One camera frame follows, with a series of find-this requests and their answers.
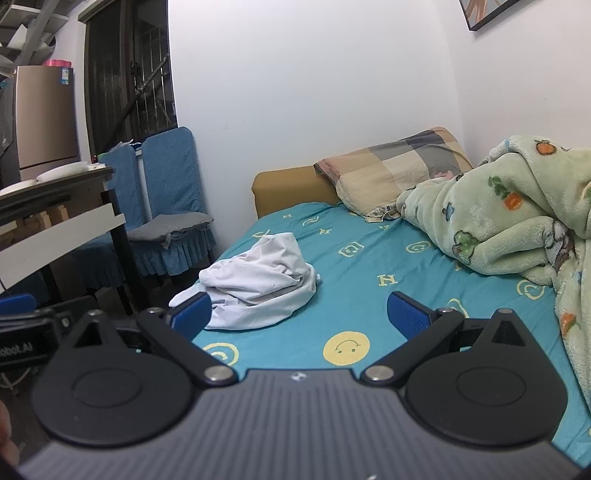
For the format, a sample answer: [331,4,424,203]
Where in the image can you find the dark dining table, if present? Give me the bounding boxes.
[0,165,149,317]

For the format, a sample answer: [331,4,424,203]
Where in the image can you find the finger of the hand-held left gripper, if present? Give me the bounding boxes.
[0,294,38,319]

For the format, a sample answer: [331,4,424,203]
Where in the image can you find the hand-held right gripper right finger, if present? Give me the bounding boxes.
[360,291,539,386]

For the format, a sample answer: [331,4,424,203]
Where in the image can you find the tan bed headboard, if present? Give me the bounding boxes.
[250,165,342,219]

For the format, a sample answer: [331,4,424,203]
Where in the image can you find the blue covered chair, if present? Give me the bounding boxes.
[127,127,218,283]
[69,144,145,291]

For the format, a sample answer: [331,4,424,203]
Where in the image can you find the gold refrigerator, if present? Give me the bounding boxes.
[0,65,80,184]

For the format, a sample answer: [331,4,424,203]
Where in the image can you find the black framed wall picture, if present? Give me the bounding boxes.
[459,0,516,32]

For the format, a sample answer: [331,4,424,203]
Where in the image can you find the grey seat cushion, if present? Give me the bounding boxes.
[127,212,214,250]

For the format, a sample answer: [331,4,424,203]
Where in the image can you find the person's left hand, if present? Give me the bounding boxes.
[0,401,20,468]

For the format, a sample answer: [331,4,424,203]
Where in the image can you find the green printed fleece blanket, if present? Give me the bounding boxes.
[396,135,591,418]

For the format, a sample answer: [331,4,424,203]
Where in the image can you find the white plate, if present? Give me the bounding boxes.
[0,179,40,195]

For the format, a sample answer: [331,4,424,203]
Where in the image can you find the plaid beige pillow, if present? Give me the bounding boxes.
[314,127,475,223]

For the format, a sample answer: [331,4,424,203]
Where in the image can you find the dark window with grille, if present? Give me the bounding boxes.
[78,0,179,157]

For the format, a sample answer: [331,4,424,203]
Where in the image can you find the bed with teal printed sheet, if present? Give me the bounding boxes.
[191,200,591,467]

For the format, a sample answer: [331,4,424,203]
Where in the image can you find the white wooden board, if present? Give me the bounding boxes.
[0,203,126,265]

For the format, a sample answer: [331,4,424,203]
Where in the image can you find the white plates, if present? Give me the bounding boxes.
[36,161,92,184]

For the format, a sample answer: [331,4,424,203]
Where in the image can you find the white shirt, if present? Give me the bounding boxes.
[168,232,321,331]

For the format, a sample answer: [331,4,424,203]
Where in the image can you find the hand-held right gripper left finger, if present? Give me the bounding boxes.
[59,292,239,387]

